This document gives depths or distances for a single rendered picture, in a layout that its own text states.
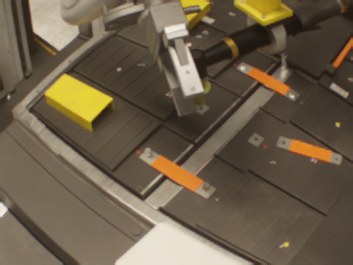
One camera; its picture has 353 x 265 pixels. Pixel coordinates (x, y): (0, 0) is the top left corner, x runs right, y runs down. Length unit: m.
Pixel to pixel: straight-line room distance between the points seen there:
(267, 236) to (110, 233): 0.27
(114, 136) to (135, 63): 0.20
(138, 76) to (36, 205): 0.44
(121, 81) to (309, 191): 0.47
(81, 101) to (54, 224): 0.35
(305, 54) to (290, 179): 0.35
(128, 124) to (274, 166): 0.29
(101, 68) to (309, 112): 0.46
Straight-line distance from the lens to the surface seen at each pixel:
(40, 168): 1.10
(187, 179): 1.16
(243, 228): 1.09
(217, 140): 1.23
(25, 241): 1.15
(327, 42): 1.44
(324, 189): 1.14
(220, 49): 1.06
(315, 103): 1.28
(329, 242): 1.06
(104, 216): 1.00
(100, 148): 1.22
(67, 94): 1.30
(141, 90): 1.31
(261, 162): 1.17
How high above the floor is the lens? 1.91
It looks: 49 degrees down
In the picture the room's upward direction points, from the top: 7 degrees counter-clockwise
